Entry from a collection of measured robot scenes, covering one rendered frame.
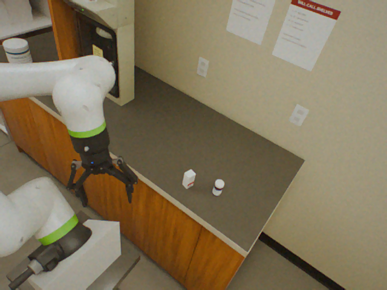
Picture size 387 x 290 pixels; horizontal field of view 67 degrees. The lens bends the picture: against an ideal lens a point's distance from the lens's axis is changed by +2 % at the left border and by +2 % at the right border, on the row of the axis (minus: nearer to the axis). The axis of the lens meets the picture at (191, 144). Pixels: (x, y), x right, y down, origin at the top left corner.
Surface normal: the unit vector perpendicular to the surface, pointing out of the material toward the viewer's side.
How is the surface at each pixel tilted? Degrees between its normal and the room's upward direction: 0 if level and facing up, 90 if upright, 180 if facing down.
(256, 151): 0
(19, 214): 43
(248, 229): 1
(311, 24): 90
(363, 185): 90
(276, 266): 0
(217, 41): 90
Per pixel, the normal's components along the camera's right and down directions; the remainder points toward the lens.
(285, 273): 0.15, -0.70
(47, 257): 0.62, -0.35
